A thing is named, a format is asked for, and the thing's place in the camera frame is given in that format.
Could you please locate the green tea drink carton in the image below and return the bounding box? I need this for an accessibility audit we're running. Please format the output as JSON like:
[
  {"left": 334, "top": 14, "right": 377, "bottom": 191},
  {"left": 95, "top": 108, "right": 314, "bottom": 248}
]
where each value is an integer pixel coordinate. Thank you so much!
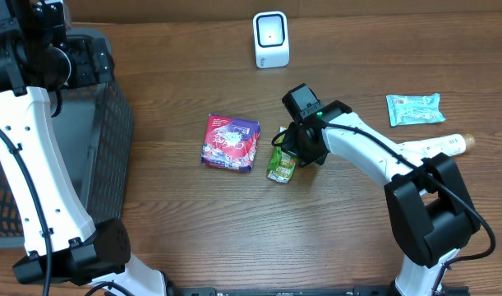
[{"left": 266, "top": 146, "right": 298, "bottom": 183}]

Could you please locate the red purple snack bag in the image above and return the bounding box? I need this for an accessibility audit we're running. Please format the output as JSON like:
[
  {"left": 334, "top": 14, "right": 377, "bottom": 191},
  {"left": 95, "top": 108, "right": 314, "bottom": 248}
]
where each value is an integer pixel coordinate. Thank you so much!
[{"left": 201, "top": 113, "right": 260, "bottom": 172}]

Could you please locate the teal snack packet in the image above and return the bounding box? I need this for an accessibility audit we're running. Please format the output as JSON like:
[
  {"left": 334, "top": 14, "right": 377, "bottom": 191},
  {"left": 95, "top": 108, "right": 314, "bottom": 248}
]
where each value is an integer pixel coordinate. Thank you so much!
[{"left": 386, "top": 93, "right": 445, "bottom": 127}]

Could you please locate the white conditioner tube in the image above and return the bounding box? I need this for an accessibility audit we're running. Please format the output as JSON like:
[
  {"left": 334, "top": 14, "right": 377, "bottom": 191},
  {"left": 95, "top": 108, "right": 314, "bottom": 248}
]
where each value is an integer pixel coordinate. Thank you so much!
[{"left": 398, "top": 133, "right": 476, "bottom": 158}]

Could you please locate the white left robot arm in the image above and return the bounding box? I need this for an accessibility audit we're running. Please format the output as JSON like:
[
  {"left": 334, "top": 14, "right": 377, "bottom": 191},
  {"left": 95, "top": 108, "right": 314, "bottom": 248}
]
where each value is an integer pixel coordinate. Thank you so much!
[{"left": 0, "top": 0, "right": 174, "bottom": 295}]

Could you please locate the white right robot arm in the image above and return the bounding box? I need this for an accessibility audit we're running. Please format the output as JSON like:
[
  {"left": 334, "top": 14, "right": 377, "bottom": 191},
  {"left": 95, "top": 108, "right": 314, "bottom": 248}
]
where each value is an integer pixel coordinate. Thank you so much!
[{"left": 273, "top": 96, "right": 484, "bottom": 295}]

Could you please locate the white barcode scanner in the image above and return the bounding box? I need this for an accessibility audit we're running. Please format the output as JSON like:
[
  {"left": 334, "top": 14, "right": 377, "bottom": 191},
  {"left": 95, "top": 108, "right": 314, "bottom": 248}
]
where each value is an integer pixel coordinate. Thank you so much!
[{"left": 252, "top": 11, "right": 290, "bottom": 69}]

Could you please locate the grey plastic mesh basket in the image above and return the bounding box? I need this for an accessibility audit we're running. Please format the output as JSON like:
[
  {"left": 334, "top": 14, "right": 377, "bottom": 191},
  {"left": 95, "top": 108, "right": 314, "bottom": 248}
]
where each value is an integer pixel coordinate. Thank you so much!
[{"left": 0, "top": 81, "right": 134, "bottom": 248}]

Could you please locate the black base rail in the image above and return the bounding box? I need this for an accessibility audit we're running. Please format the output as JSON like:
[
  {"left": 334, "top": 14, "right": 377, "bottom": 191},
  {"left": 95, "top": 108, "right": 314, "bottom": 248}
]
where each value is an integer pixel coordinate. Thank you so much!
[{"left": 174, "top": 284, "right": 470, "bottom": 296}]

